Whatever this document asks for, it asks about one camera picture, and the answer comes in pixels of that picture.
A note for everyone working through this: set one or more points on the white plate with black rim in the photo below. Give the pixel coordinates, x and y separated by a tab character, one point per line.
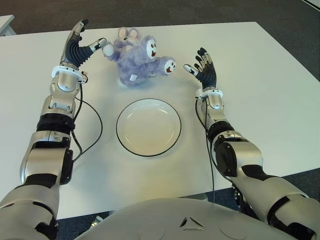
148	127

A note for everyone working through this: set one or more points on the grey table leg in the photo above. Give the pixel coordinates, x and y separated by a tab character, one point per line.
203	196

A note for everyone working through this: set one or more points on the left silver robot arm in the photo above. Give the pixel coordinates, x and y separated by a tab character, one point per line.
50	155

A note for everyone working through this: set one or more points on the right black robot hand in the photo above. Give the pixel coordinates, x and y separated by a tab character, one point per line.
208	77

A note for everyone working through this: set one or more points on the grey side desk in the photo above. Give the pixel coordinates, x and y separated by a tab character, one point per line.
6	25

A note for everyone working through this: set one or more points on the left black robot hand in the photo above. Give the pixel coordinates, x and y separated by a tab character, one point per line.
75	53

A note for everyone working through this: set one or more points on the grey robot torso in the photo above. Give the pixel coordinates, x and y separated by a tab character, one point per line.
175	220

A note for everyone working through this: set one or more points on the purple plush doll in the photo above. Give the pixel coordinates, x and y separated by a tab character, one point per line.
137	62

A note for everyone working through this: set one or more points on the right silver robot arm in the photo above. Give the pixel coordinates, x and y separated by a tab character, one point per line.
250	160

